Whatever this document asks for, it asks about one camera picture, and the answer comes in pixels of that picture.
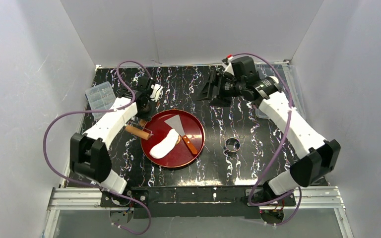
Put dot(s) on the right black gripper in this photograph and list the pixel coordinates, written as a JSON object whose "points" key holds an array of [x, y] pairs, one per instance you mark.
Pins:
{"points": [[215, 87]]}

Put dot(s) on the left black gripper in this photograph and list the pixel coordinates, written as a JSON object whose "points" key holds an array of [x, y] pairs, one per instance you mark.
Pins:
{"points": [[147, 96]]}

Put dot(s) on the wooden double-ended pastry roller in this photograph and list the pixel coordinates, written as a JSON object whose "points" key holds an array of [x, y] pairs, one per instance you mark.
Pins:
{"points": [[137, 128]]}

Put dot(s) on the white dough lump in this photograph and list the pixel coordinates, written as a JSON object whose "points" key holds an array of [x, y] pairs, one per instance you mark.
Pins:
{"points": [[165, 146]]}

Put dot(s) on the red round lacquer plate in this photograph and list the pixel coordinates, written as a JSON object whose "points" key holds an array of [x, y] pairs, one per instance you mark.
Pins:
{"points": [[180, 156]]}

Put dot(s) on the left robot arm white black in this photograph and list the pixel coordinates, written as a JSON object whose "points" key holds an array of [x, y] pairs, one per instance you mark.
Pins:
{"points": [[89, 151]]}

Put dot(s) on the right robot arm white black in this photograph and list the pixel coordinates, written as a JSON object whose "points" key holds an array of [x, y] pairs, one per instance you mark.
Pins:
{"points": [[317, 155]]}

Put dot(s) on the clear plastic compartment box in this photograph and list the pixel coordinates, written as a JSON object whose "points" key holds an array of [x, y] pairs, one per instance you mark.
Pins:
{"points": [[100, 97]]}

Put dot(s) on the clear acrylic tray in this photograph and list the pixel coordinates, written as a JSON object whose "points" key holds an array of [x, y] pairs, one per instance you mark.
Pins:
{"points": [[290, 77]]}

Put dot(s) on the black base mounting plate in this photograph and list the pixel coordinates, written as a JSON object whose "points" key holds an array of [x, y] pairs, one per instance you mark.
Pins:
{"points": [[185, 201]]}

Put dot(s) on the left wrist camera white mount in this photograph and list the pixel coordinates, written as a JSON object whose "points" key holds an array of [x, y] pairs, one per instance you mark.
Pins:
{"points": [[157, 90]]}

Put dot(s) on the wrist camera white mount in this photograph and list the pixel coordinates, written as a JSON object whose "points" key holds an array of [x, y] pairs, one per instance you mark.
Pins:
{"points": [[157, 90], [228, 69]]}

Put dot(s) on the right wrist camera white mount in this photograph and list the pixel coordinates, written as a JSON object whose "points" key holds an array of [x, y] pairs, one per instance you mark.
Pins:
{"points": [[228, 69]]}

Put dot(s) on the metal scraper wooden handle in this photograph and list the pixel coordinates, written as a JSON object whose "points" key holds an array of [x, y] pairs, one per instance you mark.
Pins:
{"points": [[175, 123]]}

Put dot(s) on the aluminium frame rail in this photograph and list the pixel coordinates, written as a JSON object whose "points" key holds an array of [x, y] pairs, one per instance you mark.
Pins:
{"points": [[315, 197]]}

